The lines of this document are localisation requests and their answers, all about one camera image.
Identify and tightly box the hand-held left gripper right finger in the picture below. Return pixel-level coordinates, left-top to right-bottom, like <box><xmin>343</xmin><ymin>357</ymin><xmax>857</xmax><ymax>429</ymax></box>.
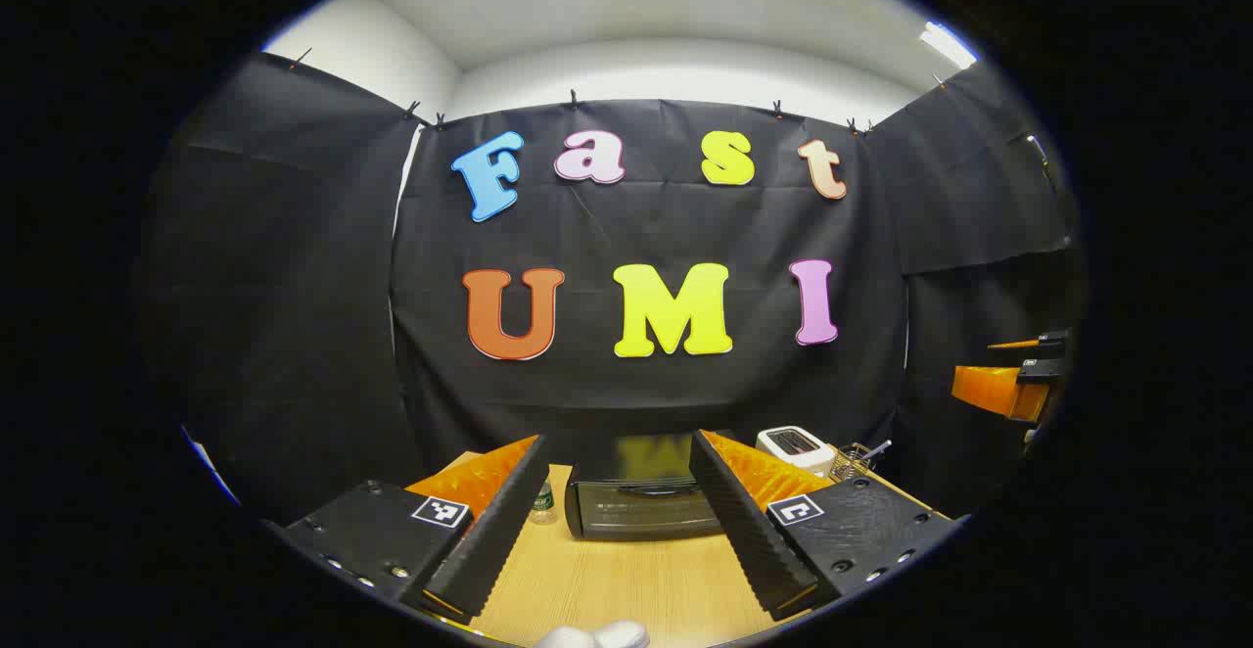
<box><xmin>689</xmin><ymin>430</ymin><xmax>965</xmax><ymax>622</ymax></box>

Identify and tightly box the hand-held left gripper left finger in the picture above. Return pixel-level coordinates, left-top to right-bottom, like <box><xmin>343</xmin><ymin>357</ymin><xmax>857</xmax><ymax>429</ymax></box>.
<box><xmin>279</xmin><ymin>435</ymin><xmax>551</xmax><ymax>625</ymax></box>

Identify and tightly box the black electric oven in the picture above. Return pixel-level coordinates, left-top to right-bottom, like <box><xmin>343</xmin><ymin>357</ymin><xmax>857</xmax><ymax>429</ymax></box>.
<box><xmin>565</xmin><ymin>433</ymin><xmax>730</xmax><ymax>541</ymax></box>

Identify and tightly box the white toaster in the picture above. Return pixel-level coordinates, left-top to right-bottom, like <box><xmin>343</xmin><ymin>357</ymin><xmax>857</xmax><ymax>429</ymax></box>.
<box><xmin>756</xmin><ymin>426</ymin><xmax>836</xmax><ymax>478</ymax></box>

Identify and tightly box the black backdrop cloth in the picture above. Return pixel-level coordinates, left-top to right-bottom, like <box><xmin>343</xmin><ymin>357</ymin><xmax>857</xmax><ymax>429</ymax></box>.
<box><xmin>137</xmin><ymin>51</ymin><xmax>1088</xmax><ymax>532</ymax></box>

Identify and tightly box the ceiling light panel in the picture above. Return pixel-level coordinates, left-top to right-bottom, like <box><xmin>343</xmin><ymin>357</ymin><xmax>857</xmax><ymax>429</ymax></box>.
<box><xmin>919</xmin><ymin>22</ymin><xmax>978</xmax><ymax>70</ymax></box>

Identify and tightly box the wire mesh utensil holder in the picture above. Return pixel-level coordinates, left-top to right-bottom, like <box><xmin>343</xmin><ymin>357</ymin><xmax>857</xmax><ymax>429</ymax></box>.
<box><xmin>830</xmin><ymin>442</ymin><xmax>872</xmax><ymax>483</ymax></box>

